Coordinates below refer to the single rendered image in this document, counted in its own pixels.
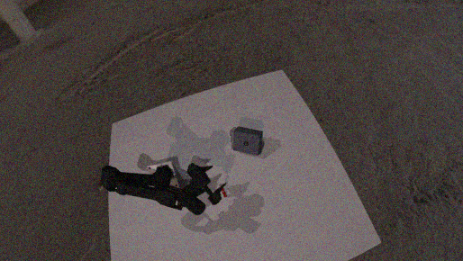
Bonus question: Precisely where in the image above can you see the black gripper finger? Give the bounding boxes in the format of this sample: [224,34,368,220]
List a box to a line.
[196,165,213,173]
[216,183,226,196]

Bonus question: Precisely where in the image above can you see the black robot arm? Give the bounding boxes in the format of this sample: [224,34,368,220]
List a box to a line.
[100,165,211,215]

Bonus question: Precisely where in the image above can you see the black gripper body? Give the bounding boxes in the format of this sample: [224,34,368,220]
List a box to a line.
[187,163,222,205]

